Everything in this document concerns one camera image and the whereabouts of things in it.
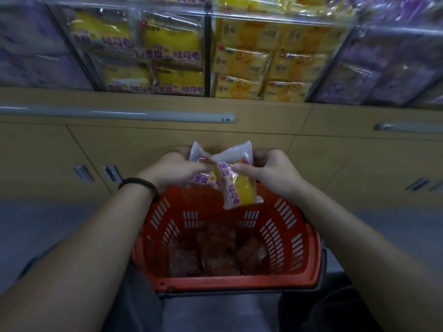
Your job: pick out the person's left hand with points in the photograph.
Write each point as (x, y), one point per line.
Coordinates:
(166, 169)

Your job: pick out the person's right hand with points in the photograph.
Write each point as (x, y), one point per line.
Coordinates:
(277, 176)

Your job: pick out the person's left thumb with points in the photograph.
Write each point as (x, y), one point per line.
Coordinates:
(199, 168)

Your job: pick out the person's right thumb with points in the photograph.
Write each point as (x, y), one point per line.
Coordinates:
(247, 169)

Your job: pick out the yellow toast bread packet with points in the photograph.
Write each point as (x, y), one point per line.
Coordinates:
(202, 179)
(238, 190)

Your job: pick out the person's right forearm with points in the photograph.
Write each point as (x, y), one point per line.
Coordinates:
(367, 259)

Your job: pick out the person's left forearm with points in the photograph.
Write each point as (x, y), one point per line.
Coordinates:
(79, 259)

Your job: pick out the black beaded wristband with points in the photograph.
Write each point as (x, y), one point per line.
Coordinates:
(140, 183)

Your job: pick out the wooden cabinet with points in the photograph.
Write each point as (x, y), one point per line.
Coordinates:
(328, 159)

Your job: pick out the pile of red snack packets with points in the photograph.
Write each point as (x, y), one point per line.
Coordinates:
(214, 254)

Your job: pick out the red plastic shopping basket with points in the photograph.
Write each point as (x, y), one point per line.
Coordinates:
(297, 259)

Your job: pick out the stack of yellow cake packets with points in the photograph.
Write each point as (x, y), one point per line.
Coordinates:
(273, 62)

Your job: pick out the black shelf divider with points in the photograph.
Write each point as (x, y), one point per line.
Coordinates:
(332, 65)
(74, 51)
(207, 55)

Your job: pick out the stack of yellow toast packets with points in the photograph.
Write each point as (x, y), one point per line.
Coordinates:
(171, 48)

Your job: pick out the person's dark trousers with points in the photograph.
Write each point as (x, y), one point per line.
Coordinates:
(328, 311)

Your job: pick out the row of yellow snack packets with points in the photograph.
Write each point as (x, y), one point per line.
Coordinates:
(277, 4)

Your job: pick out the stack of purple packets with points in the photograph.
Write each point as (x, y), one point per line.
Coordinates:
(391, 62)
(31, 48)

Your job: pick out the long grey rail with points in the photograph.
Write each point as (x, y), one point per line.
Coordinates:
(408, 127)
(121, 114)

